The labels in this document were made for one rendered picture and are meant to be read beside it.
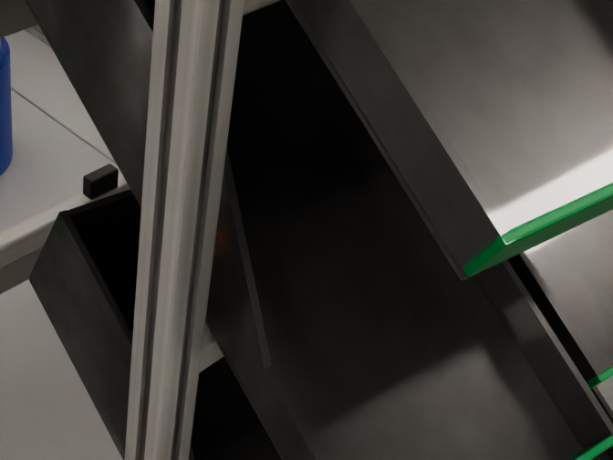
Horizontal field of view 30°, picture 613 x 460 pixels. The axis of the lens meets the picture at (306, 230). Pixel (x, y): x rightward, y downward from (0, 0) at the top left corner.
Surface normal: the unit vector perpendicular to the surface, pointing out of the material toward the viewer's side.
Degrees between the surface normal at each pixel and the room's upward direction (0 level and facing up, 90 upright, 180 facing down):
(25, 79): 0
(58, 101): 0
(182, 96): 90
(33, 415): 0
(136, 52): 90
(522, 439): 25
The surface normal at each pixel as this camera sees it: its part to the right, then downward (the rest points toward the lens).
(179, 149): -0.65, 0.40
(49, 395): 0.14, -0.76
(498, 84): 0.39, -0.45
